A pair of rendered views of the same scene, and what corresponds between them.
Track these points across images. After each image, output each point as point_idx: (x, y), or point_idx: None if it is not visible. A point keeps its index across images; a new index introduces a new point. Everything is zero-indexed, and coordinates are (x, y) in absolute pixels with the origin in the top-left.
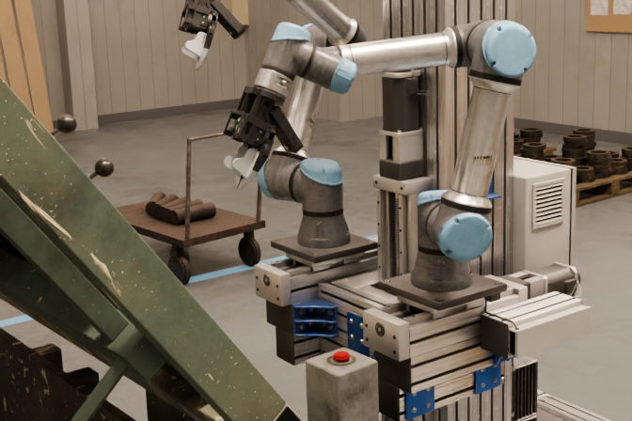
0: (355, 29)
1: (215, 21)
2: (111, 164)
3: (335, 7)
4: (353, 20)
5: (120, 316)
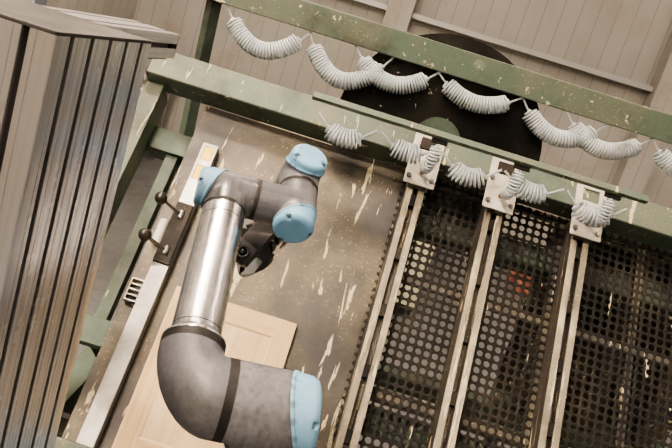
0: (162, 333)
1: (246, 231)
2: (139, 231)
3: (191, 279)
4: (177, 323)
5: (97, 308)
